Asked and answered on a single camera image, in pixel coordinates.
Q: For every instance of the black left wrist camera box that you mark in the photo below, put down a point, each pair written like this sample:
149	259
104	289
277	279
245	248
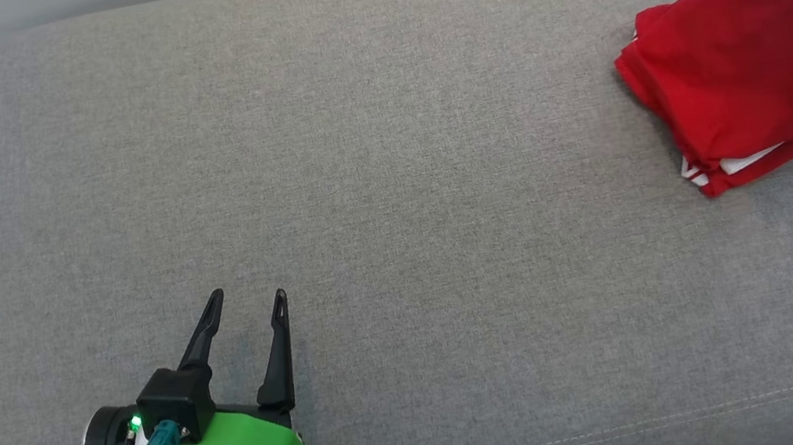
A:
174	401

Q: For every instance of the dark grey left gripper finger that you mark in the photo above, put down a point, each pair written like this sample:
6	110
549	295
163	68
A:
204	336
279	360

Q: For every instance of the grey fabric sofa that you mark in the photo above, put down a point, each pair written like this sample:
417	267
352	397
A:
397	175

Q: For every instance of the red shorts with white stripe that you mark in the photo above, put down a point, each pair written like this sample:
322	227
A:
713	186

